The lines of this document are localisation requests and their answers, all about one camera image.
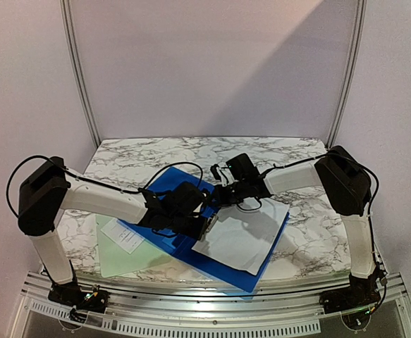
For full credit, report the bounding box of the right aluminium corner post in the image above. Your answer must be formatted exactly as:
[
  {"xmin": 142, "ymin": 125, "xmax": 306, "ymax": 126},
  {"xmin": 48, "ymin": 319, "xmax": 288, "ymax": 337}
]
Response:
[{"xmin": 325, "ymin": 0, "xmax": 367, "ymax": 149}]

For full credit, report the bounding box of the green translucent clipboard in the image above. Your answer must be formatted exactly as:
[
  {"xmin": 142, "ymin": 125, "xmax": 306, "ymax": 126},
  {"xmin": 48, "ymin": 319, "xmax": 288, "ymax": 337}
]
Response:
[{"xmin": 96, "ymin": 215, "xmax": 173, "ymax": 278}]

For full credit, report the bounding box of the blue file folder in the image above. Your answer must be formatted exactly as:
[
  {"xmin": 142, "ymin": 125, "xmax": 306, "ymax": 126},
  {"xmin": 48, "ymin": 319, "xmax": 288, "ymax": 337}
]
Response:
[{"xmin": 116, "ymin": 165, "xmax": 290, "ymax": 293}]

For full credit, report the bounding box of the printed white paper sheet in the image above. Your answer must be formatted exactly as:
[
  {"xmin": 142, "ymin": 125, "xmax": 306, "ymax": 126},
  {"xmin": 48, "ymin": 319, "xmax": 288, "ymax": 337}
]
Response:
[{"xmin": 101, "ymin": 219, "xmax": 145, "ymax": 254}]

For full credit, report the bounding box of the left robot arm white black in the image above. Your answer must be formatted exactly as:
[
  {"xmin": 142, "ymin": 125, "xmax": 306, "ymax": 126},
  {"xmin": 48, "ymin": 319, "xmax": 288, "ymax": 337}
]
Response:
[{"xmin": 16, "ymin": 156, "xmax": 209, "ymax": 306}]

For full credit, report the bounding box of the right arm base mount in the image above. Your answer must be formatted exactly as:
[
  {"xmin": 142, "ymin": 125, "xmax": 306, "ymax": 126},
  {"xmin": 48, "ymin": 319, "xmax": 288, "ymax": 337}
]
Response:
[{"xmin": 319, "ymin": 270, "xmax": 388, "ymax": 331}]

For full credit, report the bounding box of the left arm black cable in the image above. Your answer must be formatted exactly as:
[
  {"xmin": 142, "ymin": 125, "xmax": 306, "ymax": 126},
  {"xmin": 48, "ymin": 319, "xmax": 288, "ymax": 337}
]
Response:
[{"xmin": 6, "ymin": 155, "xmax": 204, "ymax": 218}]

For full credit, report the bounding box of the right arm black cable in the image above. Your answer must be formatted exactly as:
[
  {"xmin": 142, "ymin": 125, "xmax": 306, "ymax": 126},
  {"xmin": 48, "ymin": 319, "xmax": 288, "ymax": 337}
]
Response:
[{"xmin": 257, "ymin": 154, "xmax": 386, "ymax": 282}]

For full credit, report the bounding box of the left aluminium corner post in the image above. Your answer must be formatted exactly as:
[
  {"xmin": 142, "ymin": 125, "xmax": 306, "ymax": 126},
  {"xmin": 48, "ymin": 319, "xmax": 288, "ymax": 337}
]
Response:
[{"xmin": 60, "ymin": 0, "xmax": 102, "ymax": 149}]

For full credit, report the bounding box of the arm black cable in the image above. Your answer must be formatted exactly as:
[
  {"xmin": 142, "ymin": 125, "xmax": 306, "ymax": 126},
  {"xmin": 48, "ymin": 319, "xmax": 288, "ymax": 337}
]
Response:
[
  {"xmin": 6, "ymin": 155, "xmax": 204, "ymax": 218},
  {"xmin": 257, "ymin": 154, "xmax": 386, "ymax": 282}
]

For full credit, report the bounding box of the aluminium corner post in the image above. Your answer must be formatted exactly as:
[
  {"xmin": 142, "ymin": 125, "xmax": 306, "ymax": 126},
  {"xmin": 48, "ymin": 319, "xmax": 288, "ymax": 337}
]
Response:
[
  {"xmin": 325, "ymin": 0, "xmax": 367, "ymax": 149},
  {"xmin": 60, "ymin": 0, "xmax": 102, "ymax": 149}
]

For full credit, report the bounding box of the aluminium front rail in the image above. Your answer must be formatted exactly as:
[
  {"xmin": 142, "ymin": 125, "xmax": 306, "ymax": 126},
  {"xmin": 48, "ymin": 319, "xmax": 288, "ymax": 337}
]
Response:
[{"xmin": 11, "ymin": 273, "xmax": 411, "ymax": 337}]

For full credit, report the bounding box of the metal folder clip mechanism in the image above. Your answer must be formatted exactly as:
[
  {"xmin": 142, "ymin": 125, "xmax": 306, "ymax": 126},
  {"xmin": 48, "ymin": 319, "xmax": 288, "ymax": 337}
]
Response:
[{"xmin": 205, "ymin": 214, "xmax": 219, "ymax": 233}]

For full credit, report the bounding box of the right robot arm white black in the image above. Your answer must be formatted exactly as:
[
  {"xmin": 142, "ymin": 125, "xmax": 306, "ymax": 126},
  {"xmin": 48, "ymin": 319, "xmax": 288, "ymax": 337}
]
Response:
[{"xmin": 211, "ymin": 146, "xmax": 379, "ymax": 307}]

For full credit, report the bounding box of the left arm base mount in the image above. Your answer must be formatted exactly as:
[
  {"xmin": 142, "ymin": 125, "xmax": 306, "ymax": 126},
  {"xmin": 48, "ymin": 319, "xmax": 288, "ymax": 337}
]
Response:
[{"xmin": 45, "ymin": 263, "xmax": 111, "ymax": 324}]

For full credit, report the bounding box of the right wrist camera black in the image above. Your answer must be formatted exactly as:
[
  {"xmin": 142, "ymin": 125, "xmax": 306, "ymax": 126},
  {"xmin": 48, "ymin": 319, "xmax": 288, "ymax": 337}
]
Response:
[{"xmin": 210, "ymin": 164, "xmax": 231, "ymax": 187}]

